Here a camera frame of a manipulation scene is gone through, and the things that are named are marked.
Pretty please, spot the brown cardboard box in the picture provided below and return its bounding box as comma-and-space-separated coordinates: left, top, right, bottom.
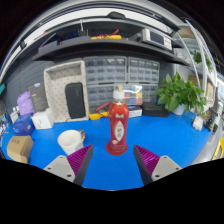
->
6, 134, 35, 164

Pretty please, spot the cream polka-dot storage box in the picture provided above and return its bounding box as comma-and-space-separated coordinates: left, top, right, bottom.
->
43, 59, 90, 124

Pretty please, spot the small white carton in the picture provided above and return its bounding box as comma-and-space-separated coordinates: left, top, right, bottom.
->
30, 108, 55, 130

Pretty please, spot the yellow multimeter with red leads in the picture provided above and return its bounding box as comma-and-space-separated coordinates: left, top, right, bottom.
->
88, 101, 112, 121

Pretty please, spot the dark grey upright carton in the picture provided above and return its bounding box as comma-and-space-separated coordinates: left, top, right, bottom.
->
28, 82, 49, 113

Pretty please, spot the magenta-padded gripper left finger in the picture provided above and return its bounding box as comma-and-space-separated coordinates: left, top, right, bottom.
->
44, 143, 94, 187

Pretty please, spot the white wire shelf unit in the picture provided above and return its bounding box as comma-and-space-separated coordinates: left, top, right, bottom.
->
173, 19, 221, 111

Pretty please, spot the clear organiser with coloured parts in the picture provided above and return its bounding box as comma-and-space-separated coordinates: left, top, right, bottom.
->
114, 83, 144, 107

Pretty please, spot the red drink bottle white cap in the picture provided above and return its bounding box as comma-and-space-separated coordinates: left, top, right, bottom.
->
108, 89, 130, 154

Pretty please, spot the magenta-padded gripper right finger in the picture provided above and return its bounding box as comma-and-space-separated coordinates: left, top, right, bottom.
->
133, 144, 183, 187

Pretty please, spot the small black labelled box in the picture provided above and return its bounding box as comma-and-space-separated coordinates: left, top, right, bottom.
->
128, 104, 144, 119

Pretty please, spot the purple plastic bag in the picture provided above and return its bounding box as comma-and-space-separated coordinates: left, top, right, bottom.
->
16, 91, 35, 117

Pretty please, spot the black overhead shelf unit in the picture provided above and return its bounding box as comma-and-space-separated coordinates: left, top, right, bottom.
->
31, 18, 191, 68

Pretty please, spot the blue carton box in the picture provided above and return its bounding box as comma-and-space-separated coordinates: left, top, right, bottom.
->
11, 113, 36, 137

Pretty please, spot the black rectangular case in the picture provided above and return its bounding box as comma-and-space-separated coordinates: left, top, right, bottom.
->
64, 82, 87, 120

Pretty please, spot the flat black pouch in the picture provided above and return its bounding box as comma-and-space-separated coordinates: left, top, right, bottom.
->
141, 101, 171, 118

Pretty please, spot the white mug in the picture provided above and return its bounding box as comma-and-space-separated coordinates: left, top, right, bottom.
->
56, 129, 86, 156

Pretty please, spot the small white block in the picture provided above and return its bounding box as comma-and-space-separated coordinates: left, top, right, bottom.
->
192, 115, 205, 132

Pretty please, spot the grey pegboard panel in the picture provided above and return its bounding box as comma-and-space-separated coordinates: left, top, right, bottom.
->
6, 59, 56, 104

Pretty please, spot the long white overhead lamp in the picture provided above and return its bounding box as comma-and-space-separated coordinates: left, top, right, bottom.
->
4, 8, 181, 64

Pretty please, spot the green potted plant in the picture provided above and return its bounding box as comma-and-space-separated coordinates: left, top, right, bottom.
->
154, 71, 208, 116

